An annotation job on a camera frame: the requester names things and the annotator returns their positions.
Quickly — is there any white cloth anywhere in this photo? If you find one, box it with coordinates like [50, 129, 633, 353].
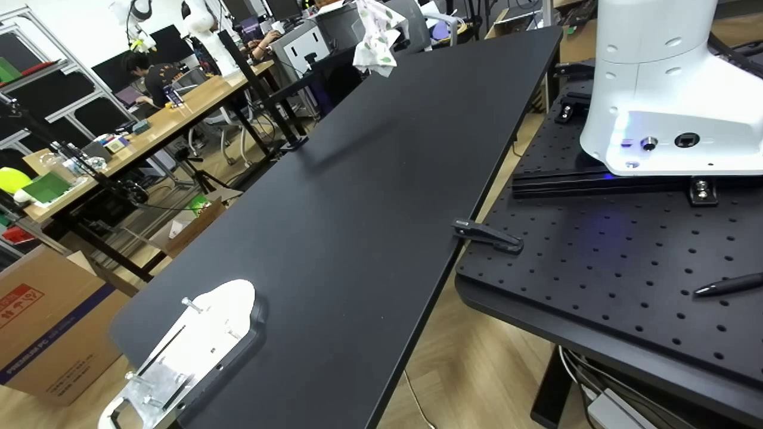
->
[351, 0, 406, 80]

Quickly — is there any black clamp lever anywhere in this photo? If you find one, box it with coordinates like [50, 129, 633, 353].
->
[452, 217, 528, 257]

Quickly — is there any grey chair with slotted back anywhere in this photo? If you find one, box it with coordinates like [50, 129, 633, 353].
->
[272, 16, 368, 91]

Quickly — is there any long wooden desk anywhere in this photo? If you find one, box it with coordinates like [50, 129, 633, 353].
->
[22, 55, 311, 285]

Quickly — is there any black perforated breadboard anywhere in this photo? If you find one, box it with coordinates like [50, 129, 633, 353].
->
[454, 73, 763, 429]

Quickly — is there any seated person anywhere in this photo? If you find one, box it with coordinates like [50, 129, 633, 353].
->
[117, 48, 182, 110]

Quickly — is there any grey power brick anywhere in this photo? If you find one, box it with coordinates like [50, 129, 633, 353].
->
[585, 385, 660, 429]

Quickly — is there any green box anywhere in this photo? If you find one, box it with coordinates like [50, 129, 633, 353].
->
[22, 171, 77, 210]

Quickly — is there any black pen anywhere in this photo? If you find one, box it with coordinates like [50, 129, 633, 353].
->
[692, 270, 763, 301]

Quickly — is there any cardboard box with red print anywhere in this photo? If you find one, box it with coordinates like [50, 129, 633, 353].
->
[0, 244, 134, 410]

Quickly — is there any black aluminium rail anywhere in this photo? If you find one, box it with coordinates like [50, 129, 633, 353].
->
[510, 165, 763, 202]

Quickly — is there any white cable bundle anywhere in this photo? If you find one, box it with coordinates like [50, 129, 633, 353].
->
[556, 343, 629, 402]

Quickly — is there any black rail bracket silver bolt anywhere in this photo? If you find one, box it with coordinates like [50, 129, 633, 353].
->
[688, 177, 722, 210]

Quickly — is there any white metal shelf frame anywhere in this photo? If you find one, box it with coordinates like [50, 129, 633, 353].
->
[0, 2, 111, 158]

